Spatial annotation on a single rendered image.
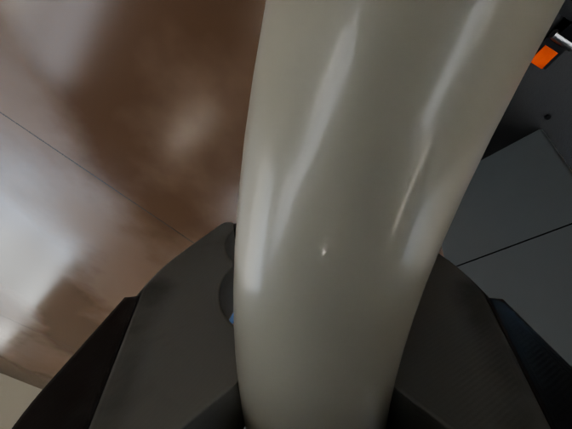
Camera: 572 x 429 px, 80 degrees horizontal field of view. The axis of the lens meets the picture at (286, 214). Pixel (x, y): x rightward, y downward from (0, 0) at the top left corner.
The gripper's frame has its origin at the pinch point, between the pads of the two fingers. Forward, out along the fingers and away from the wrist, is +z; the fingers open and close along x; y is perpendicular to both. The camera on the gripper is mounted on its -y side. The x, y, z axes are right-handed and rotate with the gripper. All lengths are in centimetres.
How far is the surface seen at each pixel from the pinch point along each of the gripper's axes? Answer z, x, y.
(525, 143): 102, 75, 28
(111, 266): 164, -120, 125
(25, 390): 271, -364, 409
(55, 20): 122, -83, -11
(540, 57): 98, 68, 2
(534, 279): 58, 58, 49
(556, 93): 101, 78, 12
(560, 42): 95, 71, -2
